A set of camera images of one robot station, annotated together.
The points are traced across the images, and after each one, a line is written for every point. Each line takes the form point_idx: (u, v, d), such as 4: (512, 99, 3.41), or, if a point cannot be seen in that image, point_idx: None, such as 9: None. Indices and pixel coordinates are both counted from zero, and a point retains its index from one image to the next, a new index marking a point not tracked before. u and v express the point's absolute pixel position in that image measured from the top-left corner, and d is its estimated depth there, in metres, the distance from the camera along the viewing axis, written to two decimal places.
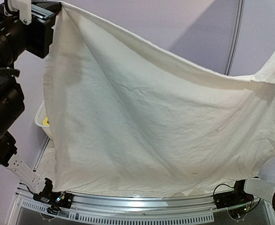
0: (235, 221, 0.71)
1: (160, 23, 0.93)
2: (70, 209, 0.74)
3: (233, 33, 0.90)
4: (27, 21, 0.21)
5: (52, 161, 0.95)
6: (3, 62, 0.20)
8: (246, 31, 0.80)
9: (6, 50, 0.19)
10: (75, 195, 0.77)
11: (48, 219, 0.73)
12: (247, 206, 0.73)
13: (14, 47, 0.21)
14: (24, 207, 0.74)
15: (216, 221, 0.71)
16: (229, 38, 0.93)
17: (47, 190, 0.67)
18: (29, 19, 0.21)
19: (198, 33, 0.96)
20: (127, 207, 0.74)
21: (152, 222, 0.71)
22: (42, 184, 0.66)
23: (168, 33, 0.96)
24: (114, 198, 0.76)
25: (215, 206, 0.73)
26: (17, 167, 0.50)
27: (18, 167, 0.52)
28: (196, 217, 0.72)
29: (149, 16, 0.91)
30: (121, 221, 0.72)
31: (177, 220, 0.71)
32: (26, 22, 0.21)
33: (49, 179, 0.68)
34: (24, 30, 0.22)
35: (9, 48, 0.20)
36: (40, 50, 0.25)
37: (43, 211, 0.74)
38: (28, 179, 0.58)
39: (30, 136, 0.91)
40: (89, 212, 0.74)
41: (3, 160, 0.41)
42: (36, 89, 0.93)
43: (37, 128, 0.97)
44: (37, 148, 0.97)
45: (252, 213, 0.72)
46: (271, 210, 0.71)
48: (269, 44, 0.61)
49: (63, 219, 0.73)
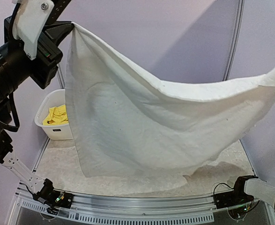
0: (235, 221, 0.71)
1: (157, 23, 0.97)
2: (69, 209, 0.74)
3: (232, 33, 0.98)
4: (30, 56, 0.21)
5: (51, 161, 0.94)
6: (2, 87, 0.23)
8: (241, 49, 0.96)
9: (4, 78, 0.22)
10: (75, 195, 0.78)
11: (48, 219, 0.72)
12: (247, 206, 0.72)
13: (12, 75, 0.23)
14: (24, 207, 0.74)
15: (217, 221, 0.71)
16: (229, 38, 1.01)
17: (46, 190, 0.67)
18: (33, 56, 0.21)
19: (198, 32, 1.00)
20: (127, 206, 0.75)
21: (152, 221, 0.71)
22: (43, 187, 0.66)
23: (165, 34, 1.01)
24: (114, 198, 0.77)
25: (215, 206, 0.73)
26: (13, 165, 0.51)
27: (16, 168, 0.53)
28: (195, 217, 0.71)
29: (147, 17, 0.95)
30: (121, 221, 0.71)
31: (177, 220, 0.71)
32: (29, 56, 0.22)
33: (48, 180, 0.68)
34: (22, 60, 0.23)
35: (7, 77, 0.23)
36: (41, 81, 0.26)
37: (42, 211, 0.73)
38: (24, 178, 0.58)
39: (30, 136, 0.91)
40: (90, 212, 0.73)
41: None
42: (37, 90, 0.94)
43: (37, 128, 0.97)
44: (37, 148, 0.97)
45: (252, 214, 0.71)
46: (271, 211, 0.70)
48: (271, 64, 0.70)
49: (63, 219, 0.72)
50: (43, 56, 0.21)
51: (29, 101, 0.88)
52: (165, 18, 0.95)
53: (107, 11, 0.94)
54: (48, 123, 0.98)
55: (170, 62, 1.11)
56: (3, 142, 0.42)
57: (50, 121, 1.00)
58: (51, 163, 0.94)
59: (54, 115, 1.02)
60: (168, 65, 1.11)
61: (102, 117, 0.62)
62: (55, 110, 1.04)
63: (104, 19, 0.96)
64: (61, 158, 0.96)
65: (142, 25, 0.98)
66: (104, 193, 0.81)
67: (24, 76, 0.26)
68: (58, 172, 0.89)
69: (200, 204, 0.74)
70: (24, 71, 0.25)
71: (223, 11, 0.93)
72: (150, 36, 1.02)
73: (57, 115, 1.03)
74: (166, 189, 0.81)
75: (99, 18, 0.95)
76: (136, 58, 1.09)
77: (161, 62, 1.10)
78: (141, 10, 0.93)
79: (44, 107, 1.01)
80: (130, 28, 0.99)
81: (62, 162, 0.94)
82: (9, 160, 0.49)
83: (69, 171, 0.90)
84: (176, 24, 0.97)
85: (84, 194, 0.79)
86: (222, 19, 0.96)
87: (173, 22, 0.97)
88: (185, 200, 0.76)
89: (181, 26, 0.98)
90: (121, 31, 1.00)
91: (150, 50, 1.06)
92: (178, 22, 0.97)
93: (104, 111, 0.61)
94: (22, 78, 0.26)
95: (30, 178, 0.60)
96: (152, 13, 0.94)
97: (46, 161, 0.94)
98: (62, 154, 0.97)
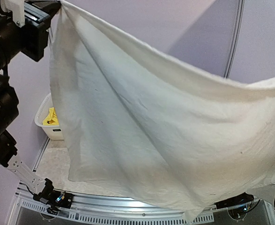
0: (235, 221, 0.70)
1: None
2: (69, 209, 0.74)
3: None
4: (20, 23, 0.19)
5: (52, 161, 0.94)
6: None
8: None
9: None
10: (75, 195, 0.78)
11: (48, 219, 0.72)
12: (247, 206, 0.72)
13: (4, 48, 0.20)
14: (24, 207, 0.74)
15: (216, 221, 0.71)
16: None
17: (46, 191, 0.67)
18: (22, 22, 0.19)
19: None
20: (127, 206, 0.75)
21: (153, 221, 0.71)
22: (45, 186, 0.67)
23: None
24: (114, 198, 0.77)
25: (216, 206, 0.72)
26: (17, 168, 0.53)
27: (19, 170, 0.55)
28: (196, 217, 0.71)
29: None
30: (121, 221, 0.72)
31: (177, 220, 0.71)
32: (18, 24, 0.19)
33: (49, 179, 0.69)
34: (15, 32, 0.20)
35: None
36: (35, 54, 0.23)
37: (42, 211, 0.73)
38: (27, 180, 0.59)
39: (30, 136, 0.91)
40: (90, 212, 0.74)
41: (2, 160, 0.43)
42: (36, 89, 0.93)
43: (37, 128, 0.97)
44: (37, 148, 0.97)
45: (252, 214, 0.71)
46: (271, 211, 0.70)
48: None
49: (63, 219, 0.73)
50: (33, 20, 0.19)
51: (29, 101, 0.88)
52: None
53: None
54: (48, 123, 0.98)
55: None
56: (8, 145, 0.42)
57: (50, 121, 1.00)
58: (51, 163, 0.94)
59: (54, 115, 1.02)
60: None
61: (95, 116, 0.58)
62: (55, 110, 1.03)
63: None
64: (61, 158, 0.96)
65: None
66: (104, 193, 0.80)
67: (14, 51, 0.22)
68: (58, 172, 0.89)
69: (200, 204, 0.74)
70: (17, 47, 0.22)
71: None
72: None
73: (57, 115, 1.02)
74: None
75: None
76: None
77: None
78: None
79: (44, 107, 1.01)
80: None
81: (62, 162, 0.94)
82: (13, 163, 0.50)
83: None
84: None
85: (84, 195, 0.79)
86: None
87: None
88: None
89: None
90: None
91: None
92: None
93: (97, 114, 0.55)
94: (13, 54, 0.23)
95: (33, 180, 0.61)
96: None
97: (47, 161, 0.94)
98: (63, 154, 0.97)
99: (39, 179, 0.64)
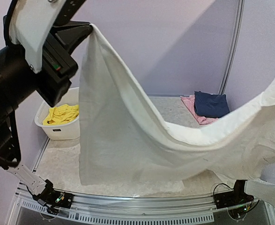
0: (235, 221, 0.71)
1: (157, 23, 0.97)
2: (70, 209, 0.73)
3: (233, 33, 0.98)
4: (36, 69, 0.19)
5: (52, 161, 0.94)
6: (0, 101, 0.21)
8: (241, 49, 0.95)
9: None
10: (75, 195, 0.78)
11: (48, 219, 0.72)
12: (247, 206, 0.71)
13: (15, 86, 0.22)
14: (24, 207, 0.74)
15: (217, 221, 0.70)
16: (229, 38, 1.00)
17: (46, 192, 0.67)
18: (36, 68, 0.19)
19: (199, 32, 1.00)
20: (127, 206, 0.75)
21: (152, 221, 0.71)
22: (43, 188, 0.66)
23: (166, 34, 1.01)
24: (115, 198, 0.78)
25: (215, 206, 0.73)
26: (17, 170, 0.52)
27: (19, 172, 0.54)
28: (196, 217, 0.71)
29: (146, 17, 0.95)
30: (121, 221, 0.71)
31: (177, 220, 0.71)
32: (33, 69, 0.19)
33: (50, 181, 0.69)
34: (21, 72, 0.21)
35: (9, 87, 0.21)
36: (51, 100, 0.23)
37: (42, 211, 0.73)
38: (27, 182, 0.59)
39: (31, 135, 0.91)
40: (89, 212, 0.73)
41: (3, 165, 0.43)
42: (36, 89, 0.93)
43: (37, 128, 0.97)
44: (37, 149, 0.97)
45: (252, 213, 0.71)
46: (271, 211, 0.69)
48: (271, 63, 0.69)
49: (63, 219, 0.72)
50: (50, 66, 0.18)
51: (29, 101, 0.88)
52: (165, 18, 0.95)
53: (106, 11, 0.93)
54: (48, 123, 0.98)
55: (171, 61, 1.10)
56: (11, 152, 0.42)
57: (50, 121, 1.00)
58: (51, 163, 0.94)
59: (54, 115, 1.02)
60: (167, 66, 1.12)
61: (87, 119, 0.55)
62: (55, 110, 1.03)
63: (104, 19, 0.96)
64: (61, 158, 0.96)
65: (142, 25, 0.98)
66: (104, 193, 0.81)
67: (25, 89, 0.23)
68: (58, 172, 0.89)
69: (200, 205, 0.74)
70: (15, 84, 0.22)
71: (222, 12, 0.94)
72: (149, 37, 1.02)
73: (57, 114, 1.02)
74: (166, 189, 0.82)
75: (98, 17, 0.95)
76: (137, 59, 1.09)
77: (162, 62, 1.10)
78: (140, 11, 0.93)
79: (44, 107, 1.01)
80: (130, 28, 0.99)
81: (62, 162, 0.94)
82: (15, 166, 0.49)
83: (69, 171, 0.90)
84: (177, 24, 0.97)
85: (84, 194, 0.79)
86: (224, 18, 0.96)
87: (173, 22, 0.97)
88: (183, 200, 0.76)
89: (182, 26, 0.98)
90: (122, 30, 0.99)
91: (151, 50, 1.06)
92: (179, 23, 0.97)
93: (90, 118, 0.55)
94: (28, 91, 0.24)
95: (33, 182, 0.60)
96: (152, 14, 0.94)
97: (47, 161, 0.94)
98: (63, 154, 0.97)
99: (40, 182, 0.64)
